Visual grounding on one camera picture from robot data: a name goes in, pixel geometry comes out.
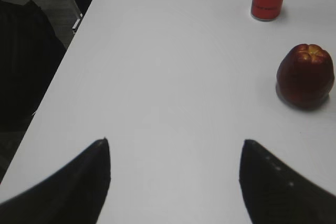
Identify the red apple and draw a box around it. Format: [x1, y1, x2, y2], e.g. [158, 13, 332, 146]
[276, 44, 335, 110]

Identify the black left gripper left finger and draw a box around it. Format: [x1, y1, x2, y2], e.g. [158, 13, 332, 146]
[1, 138, 111, 223]

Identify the grey table leg frame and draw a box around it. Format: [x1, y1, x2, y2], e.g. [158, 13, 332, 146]
[68, 0, 83, 34]

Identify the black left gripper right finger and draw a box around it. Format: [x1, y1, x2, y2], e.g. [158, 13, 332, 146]
[239, 140, 335, 223]

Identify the black cloth object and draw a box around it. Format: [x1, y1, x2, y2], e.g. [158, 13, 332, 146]
[1, 1, 66, 131]

